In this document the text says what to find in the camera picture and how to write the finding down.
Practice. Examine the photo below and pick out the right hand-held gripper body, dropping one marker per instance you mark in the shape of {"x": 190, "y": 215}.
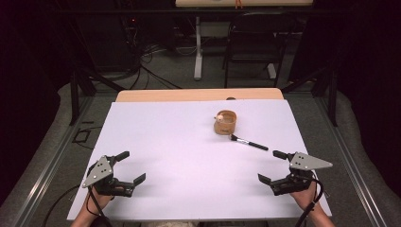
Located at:
{"x": 305, "y": 161}

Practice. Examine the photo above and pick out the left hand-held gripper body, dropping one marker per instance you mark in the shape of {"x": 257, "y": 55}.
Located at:
{"x": 102, "y": 171}

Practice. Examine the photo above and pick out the black makeup brush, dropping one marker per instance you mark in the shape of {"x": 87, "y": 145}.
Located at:
{"x": 249, "y": 143}

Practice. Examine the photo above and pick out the round wooden container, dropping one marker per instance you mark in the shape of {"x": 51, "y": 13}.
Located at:
{"x": 224, "y": 127}

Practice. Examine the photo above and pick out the person's left hand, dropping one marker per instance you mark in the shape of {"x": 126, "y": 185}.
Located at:
{"x": 97, "y": 203}

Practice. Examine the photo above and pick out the person's right hand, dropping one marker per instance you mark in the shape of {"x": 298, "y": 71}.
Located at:
{"x": 307, "y": 200}

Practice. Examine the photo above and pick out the white board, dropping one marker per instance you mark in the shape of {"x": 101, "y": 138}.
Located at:
{"x": 189, "y": 176}

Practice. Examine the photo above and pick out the black metal stand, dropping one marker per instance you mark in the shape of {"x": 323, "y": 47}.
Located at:
{"x": 331, "y": 94}
{"x": 75, "y": 91}

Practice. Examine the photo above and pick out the small cream round object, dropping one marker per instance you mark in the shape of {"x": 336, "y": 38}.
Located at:
{"x": 219, "y": 118}

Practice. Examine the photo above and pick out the wooden table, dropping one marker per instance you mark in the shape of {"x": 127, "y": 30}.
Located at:
{"x": 176, "y": 95}

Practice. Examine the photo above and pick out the black folding chair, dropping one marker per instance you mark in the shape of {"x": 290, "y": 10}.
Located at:
{"x": 258, "y": 47}

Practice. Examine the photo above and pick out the white desk leg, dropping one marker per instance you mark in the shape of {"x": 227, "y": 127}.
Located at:
{"x": 198, "y": 56}

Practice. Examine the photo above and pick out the aluminium frame rail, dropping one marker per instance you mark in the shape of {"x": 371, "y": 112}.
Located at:
{"x": 353, "y": 170}
{"x": 47, "y": 170}

